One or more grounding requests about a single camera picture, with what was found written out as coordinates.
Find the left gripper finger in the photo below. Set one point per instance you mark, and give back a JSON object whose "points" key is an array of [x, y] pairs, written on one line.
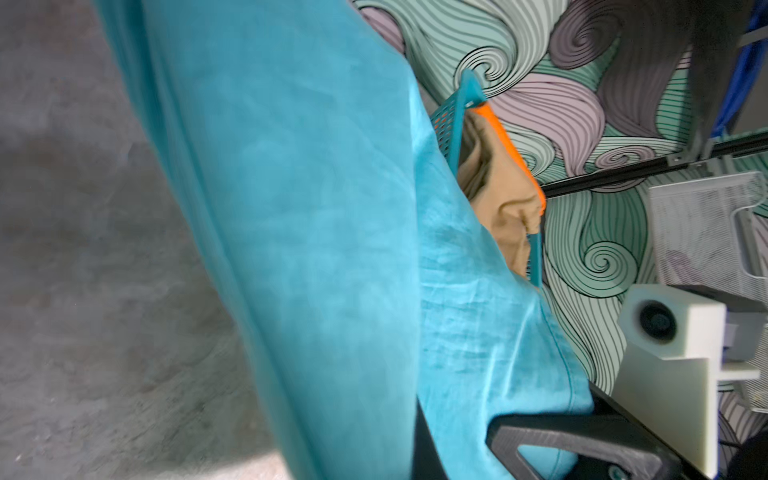
{"points": [[607, 446]]}

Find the beige pants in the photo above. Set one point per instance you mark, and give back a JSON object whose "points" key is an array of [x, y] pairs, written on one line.
{"points": [[500, 193]]}

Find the orange pants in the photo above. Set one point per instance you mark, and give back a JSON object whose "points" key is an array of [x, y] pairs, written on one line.
{"points": [[485, 111]]}

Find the teal pants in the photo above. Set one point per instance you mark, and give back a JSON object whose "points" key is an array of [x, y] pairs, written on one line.
{"points": [[367, 293]]}

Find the teal plastic basket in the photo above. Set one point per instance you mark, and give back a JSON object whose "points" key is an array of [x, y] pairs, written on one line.
{"points": [[448, 119]]}

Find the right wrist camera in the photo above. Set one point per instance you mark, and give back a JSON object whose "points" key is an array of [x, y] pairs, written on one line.
{"points": [[681, 343]]}

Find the clear wall bin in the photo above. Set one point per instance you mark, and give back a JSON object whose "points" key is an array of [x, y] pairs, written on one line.
{"points": [[702, 233]]}

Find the black wall shelf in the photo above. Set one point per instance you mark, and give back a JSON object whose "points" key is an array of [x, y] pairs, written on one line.
{"points": [[718, 29]]}

